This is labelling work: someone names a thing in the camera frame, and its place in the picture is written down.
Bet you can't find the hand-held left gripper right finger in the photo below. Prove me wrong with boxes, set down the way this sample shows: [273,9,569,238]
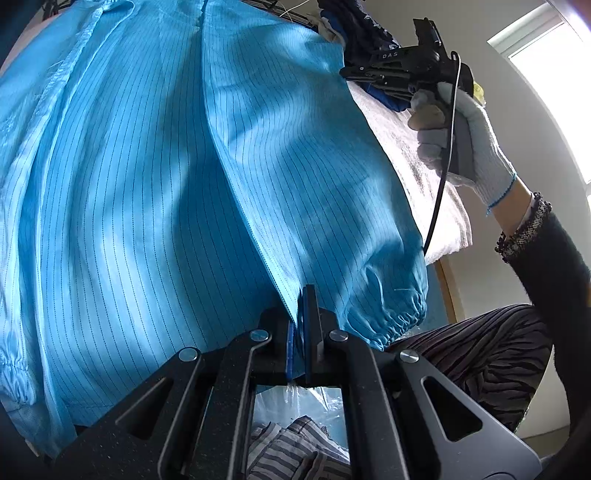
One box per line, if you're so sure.
[302,284,542,480]

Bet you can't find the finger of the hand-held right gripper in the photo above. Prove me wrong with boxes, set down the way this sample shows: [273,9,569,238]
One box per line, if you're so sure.
[365,79,416,101]
[339,62,419,84]

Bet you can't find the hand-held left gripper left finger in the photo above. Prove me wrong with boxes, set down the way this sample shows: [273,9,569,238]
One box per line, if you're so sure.
[53,308,297,480]

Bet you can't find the blue striped work coat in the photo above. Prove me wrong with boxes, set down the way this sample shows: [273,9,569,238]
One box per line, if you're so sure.
[0,0,428,457]

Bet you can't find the person's right forearm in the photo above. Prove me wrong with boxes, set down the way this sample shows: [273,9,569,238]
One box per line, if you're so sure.
[487,178,591,430]

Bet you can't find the person's right hand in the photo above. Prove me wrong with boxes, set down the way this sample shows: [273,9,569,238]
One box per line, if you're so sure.
[407,80,517,215]

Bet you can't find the folded navy puffer jacket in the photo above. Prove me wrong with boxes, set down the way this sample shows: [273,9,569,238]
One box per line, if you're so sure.
[318,0,407,112]

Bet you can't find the clear plastic bag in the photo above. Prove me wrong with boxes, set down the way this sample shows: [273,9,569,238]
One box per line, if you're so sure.
[253,383,345,430]

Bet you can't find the pink checked blanket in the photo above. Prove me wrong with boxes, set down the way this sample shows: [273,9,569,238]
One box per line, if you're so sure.
[346,80,475,267]

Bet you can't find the grey striped garment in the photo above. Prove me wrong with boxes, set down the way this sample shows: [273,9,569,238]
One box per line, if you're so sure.
[247,415,352,480]

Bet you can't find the window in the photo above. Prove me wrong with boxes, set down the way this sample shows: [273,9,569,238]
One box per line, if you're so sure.
[487,14,591,185]

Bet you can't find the person's striped trousers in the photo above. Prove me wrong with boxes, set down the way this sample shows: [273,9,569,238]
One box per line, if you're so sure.
[388,304,555,435]

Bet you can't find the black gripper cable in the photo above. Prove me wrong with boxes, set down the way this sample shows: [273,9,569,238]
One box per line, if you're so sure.
[422,51,462,259]

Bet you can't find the beaded bracelet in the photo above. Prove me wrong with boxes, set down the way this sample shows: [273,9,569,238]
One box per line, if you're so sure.
[495,191,553,264]

